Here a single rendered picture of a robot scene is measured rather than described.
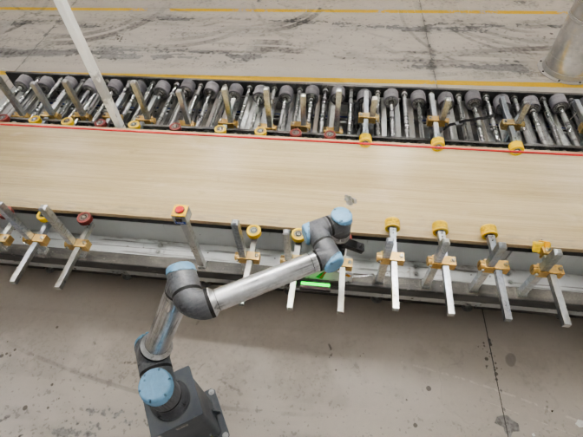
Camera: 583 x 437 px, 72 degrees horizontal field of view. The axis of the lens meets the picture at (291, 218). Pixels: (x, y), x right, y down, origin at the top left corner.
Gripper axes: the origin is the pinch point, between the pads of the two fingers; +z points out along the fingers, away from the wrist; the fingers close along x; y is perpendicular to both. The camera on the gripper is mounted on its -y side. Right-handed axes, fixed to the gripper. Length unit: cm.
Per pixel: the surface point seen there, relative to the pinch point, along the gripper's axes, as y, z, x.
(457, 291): -65, 31, -5
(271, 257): 41, 40, -22
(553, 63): -222, 87, -323
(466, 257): -72, 31, -27
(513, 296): -93, 30, -5
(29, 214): 192, 24, -28
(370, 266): -19.3, 39.1, -21.1
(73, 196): 162, 13, -37
